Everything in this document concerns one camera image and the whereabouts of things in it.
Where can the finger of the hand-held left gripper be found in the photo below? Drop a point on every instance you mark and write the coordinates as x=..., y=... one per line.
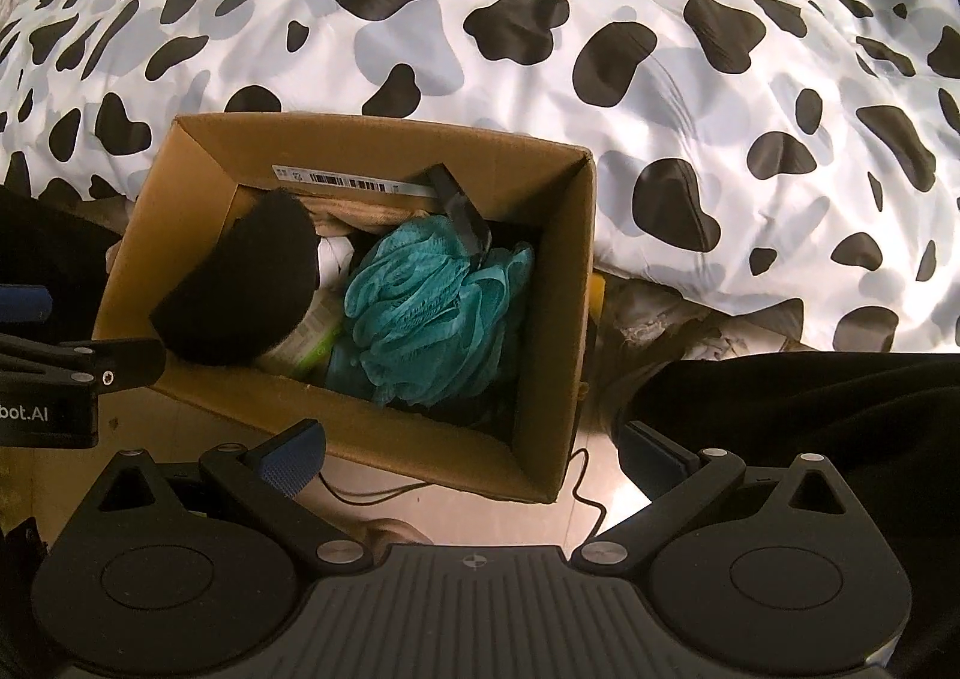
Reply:
x=127, y=360
x=26, y=304

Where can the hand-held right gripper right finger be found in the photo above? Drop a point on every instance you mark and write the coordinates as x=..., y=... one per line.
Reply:
x=651, y=461

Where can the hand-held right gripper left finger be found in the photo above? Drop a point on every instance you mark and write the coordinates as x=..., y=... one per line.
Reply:
x=294, y=460

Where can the green wet wipes pack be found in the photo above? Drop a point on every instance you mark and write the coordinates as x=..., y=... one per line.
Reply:
x=311, y=337

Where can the black soft pouch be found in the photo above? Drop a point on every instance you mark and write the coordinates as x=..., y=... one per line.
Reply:
x=240, y=281

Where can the cardboard box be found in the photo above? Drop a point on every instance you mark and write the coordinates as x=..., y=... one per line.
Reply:
x=555, y=319

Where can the teal bath loofah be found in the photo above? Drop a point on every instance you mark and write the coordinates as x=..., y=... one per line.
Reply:
x=427, y=304

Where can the person's black pant leg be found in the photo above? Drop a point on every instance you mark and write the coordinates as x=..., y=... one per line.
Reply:
x=810, y=409

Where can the yellow object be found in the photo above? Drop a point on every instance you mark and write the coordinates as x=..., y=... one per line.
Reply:
x=597, y=300

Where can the cow print blanket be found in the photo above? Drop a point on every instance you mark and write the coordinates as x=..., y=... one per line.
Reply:
x=525, y=48

